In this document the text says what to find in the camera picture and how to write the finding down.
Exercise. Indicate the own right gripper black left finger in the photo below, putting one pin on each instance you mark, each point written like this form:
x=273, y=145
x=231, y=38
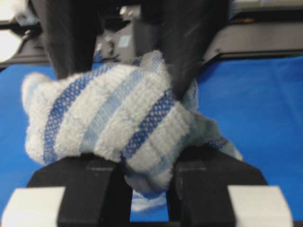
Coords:
x=85, y=191

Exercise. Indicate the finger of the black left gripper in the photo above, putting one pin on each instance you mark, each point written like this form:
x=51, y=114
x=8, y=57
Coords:
x=70, y=30
x=182, y=30

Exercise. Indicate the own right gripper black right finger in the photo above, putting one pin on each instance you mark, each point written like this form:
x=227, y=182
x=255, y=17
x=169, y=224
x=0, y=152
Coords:
x=212, y=189

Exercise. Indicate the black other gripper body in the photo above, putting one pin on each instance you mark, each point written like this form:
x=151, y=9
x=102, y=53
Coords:
x=128, y=31

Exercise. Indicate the white blue striped towel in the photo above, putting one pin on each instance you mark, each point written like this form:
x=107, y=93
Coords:
x=124, y=112

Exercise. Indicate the blue table mat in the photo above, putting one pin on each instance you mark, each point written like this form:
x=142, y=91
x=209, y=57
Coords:
x=258, y=105

